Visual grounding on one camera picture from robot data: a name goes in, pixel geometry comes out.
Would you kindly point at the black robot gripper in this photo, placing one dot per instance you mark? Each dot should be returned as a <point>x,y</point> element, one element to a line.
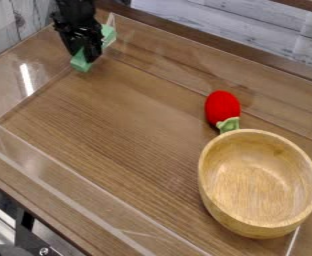
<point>74,22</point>

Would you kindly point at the green rectangular block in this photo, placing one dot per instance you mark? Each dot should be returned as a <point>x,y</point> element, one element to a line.
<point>77,61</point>

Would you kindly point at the light wooden bowl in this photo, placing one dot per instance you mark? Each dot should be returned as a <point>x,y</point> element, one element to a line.
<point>255,183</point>

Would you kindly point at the red knitted strawberry toy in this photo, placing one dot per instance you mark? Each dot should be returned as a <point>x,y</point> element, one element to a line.
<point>223,111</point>

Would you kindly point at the clear acrylic corner bracket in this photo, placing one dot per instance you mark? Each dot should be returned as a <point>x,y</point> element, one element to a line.
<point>109,26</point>

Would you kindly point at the clear acrylic tray wall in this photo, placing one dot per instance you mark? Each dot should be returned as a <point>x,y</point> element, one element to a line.
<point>115,182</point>

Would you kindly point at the black table frame leg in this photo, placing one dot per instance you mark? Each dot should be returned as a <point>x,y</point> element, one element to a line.
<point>26,239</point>

